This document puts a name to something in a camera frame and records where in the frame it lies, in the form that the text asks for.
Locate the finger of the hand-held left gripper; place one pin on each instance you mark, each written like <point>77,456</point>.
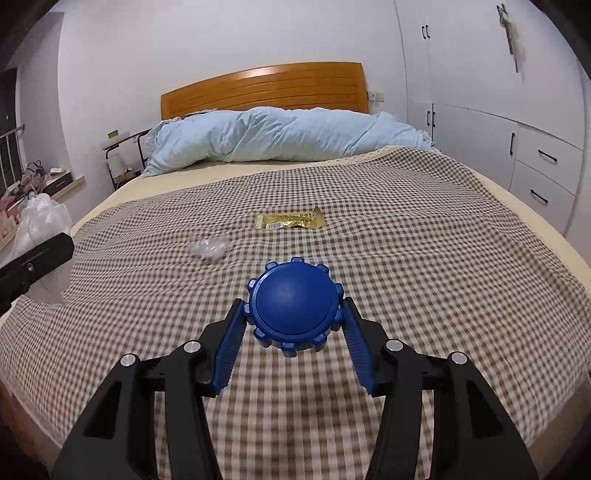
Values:
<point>37,263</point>

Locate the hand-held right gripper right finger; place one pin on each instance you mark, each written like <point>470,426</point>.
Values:
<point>360,355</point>

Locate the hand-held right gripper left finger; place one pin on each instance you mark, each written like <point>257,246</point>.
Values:
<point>228,350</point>

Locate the white plastic bag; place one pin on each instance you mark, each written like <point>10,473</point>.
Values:
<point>41,221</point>

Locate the blue ridged lid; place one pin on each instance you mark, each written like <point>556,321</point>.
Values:
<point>295,304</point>

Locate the black box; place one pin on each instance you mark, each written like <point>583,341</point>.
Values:
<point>60,182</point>

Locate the pile of windowsill clutter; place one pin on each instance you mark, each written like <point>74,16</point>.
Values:
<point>32,175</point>

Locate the crumpled clear plastic wrap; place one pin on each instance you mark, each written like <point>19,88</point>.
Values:
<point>210,249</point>

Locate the gold sachet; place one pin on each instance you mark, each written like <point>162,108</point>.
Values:
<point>286,219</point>

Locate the black metal bedside table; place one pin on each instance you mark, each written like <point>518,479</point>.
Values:
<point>117,141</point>

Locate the wooden bed with checked cover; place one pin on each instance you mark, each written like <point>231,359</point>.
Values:
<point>369,207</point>

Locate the light blue duvet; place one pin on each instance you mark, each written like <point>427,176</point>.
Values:
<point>286,134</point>

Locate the white wardrobe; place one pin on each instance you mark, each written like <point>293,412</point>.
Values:
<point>461,69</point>

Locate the hanger with white plastic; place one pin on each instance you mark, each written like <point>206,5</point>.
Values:
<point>517,44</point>

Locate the wall socket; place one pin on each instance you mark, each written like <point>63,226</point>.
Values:
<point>376,96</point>

